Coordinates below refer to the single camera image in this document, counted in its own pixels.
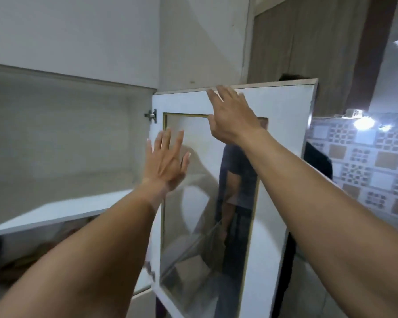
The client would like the person's left hand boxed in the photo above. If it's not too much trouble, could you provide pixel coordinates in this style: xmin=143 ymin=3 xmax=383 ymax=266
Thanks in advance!
xmin=142 ymin=127 xmax=191 ymax=193

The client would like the person's right hand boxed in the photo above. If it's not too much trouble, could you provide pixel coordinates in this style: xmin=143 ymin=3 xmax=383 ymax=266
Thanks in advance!
xmin=206 ymin=84 xmax=270 ymax=145

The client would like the white glass cabinet door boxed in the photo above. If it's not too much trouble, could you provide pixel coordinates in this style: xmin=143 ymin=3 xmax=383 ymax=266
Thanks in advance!
xmin=151 ymin=79 xmax=319 ymax=318

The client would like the person's left forearm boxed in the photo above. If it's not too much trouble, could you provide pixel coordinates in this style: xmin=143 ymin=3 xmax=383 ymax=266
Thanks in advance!
xmin=0 ymin=179 xmax=170 ymax=318

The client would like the person's right forearm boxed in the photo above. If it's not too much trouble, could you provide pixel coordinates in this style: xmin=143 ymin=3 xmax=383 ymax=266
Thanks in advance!
xmin=237 ymin=128 xmax=398 ymax=318

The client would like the glowing light bulb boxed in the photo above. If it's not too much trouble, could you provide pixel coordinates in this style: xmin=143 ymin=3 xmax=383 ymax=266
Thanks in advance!
xmin=353 ymin=116 xmax=376 ymax=131

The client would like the grey range hood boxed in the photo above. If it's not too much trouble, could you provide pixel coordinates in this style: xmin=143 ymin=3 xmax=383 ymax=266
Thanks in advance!
xmin=369 ymin=0 xmax=398 ymax=114

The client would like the white wall cabinet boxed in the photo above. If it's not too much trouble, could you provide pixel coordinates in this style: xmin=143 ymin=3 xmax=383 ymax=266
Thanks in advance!
xmin=0 ymin=62 xmax=160 ymax=318

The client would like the grey wooden wall panel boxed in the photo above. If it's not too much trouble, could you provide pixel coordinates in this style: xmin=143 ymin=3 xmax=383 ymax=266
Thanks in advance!
xmin=247 ymin=0 xmax=373 ymax=117

